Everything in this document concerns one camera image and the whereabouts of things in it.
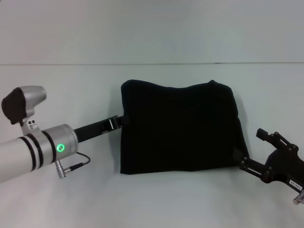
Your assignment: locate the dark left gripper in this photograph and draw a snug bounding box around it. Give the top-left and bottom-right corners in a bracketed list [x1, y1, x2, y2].
[73, 114, 130, 143]

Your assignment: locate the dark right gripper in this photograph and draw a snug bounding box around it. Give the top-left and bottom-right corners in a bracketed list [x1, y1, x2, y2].
[233, 128, 304, 191]

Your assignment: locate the black shirt with FREE print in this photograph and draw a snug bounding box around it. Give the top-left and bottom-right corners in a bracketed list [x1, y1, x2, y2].
[119, 79, 250, 177]

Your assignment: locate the silver left cable plug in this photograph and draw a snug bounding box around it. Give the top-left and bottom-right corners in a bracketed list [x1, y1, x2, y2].
[55, 160, 72, 179]

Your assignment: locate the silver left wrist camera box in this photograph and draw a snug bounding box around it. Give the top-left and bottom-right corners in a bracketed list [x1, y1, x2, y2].
[0, 85, 48, 139]

